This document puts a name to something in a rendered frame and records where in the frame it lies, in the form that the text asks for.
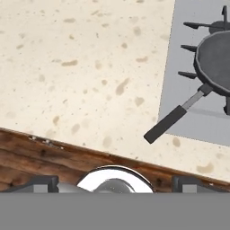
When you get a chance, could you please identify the brown wooden cupboard front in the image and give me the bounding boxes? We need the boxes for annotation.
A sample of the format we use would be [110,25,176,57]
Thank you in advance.
[0,128,230,194]

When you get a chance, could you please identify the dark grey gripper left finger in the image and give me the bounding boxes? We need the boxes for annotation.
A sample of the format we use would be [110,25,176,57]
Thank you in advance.
[3,175,59,194]

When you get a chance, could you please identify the dark grey frying pan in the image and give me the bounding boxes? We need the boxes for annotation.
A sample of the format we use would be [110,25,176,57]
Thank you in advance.
[143,30,230,145]

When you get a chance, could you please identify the grey hob with black grates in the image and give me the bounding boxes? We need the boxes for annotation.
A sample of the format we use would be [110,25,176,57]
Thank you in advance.
[157,0,230,147]

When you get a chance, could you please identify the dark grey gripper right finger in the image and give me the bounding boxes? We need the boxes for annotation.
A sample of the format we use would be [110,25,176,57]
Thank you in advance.
[172,175,226,194]

